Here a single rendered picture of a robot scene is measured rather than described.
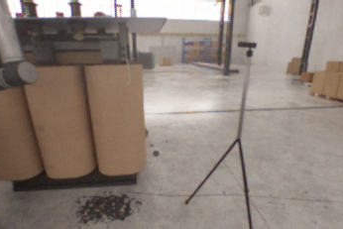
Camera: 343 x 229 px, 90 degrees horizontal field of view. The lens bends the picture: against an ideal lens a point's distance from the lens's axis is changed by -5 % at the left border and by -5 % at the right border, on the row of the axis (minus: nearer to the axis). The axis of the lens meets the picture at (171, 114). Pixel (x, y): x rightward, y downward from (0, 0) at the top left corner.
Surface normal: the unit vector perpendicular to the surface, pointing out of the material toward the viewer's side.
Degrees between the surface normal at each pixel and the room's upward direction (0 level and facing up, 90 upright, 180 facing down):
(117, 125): 90
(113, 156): 90
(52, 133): 90
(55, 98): 90
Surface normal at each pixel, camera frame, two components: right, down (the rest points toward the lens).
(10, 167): 0.13, 0.32
